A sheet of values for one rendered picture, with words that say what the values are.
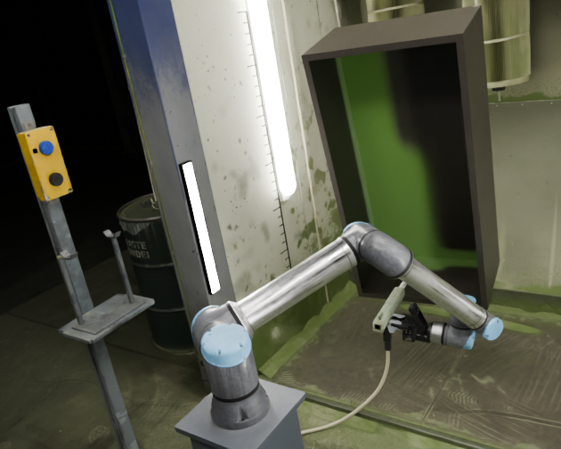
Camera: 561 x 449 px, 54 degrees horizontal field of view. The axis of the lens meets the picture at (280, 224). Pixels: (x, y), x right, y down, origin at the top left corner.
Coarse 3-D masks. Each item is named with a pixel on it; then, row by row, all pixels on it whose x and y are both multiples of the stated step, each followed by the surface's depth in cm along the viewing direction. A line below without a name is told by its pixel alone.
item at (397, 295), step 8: (400, 288) 248; (392, 296) 242; (400, 296) 242; (392, 304) 237; (384, 312) 231; (392, 312) 233; (376, 320) 226; (384, 320) 226; (384, 328) 225; (384, 336) 238; (384, 344) 241
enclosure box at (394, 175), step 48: (336, 48) 206; (384, 48) 195; (432, 48) 222; (480, 48) 206; (336, 96) 239; (384, 96) 243; (432, 96) 233; (480, 96) 209; (336, 144) 240; (384, 144) 256; (432, 144) 246; (480, 144) 212; (336, 192) 240; (384, 192) 271; (432, 192) 259; (480, 192) 215; (432, 240) 274; (480, 240) 221; (384, 288) 270; (480, 288) 235
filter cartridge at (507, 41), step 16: (464, 0) 291; (480, 0) 282; (496, 0) 279; (512, 0) 278; (528, 0) 284; (496, 16) 282; (512, 16) 280; (528, 16) 285; (496, 32) 284; (512, 32) 283; (528, 32) 289; (496, 48) 289; (512, 48) 286; (528, 48) 290; (496, 64) 290; (512, 64) 288; (528, 64) 292; (496, 80) 295; (512, 80) 290
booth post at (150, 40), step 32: (128, 0) 215; (160, 0) 221; (128, 32) 221; (160, 32) 222; (128, 64) 228; (160, 64) 223; (160, 96) 225; (160, 128) 231; (192, 128) 241; (160, 160) 239; (192, 160) 242; (160, 192) 247; (192, 256) 251; (224, 256) 264; (192, 288) 259; (224, 288) 265; (192, 320) 269
